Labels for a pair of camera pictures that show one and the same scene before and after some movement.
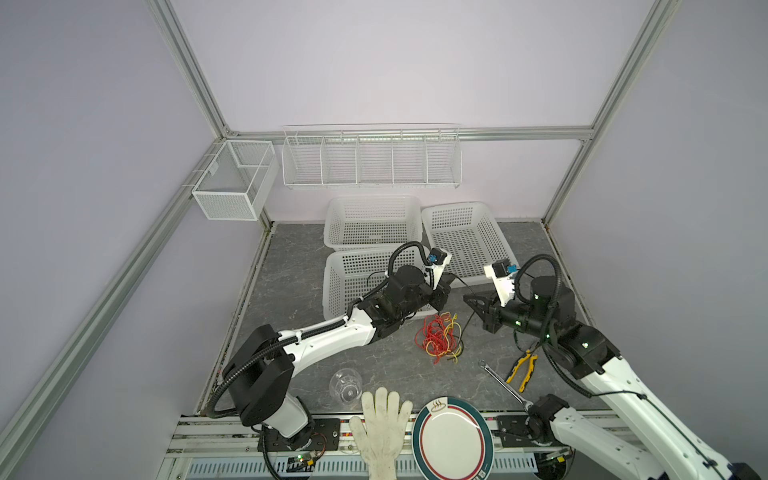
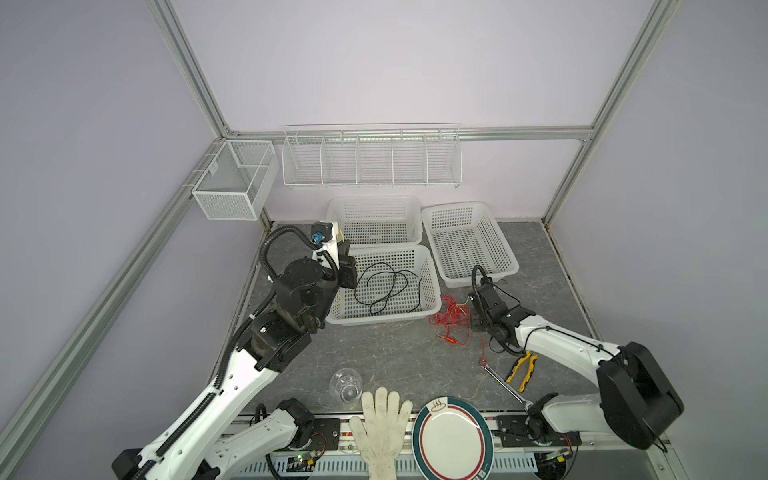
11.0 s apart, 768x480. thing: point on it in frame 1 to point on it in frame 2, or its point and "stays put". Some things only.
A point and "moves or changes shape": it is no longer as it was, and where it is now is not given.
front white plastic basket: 346,274 stays put
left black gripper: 441,293 to 347,268
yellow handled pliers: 527,355 stays put
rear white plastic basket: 358,222 stays put
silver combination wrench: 526,403 stays put
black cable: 470,314 moves or changes shape
